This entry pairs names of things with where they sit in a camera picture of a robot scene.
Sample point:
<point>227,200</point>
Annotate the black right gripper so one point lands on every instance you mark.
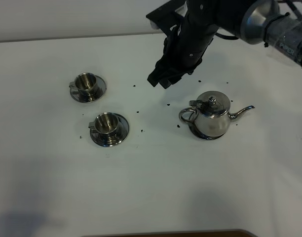
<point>189,26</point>

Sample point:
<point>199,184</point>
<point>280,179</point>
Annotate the stainless steel teapot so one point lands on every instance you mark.
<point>209,116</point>

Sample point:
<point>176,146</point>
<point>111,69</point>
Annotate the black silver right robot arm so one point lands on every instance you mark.
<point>255,21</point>

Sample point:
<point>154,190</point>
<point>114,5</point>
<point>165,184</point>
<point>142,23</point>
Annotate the near stainless steel saucer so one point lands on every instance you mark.
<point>112,139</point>

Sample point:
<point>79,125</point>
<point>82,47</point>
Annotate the stainless steel saucer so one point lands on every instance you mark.
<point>112,139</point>
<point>102,87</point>

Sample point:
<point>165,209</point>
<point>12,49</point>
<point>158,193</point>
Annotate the far stainless steel saucer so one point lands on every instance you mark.
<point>102,87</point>

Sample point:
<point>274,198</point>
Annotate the near stainless steel teacup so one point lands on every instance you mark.
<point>105,123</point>

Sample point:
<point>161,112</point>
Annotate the stainless steel teacup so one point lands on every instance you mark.
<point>85,84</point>
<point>105,123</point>

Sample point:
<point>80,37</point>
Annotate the far stainless steel teacup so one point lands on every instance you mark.
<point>85,84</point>

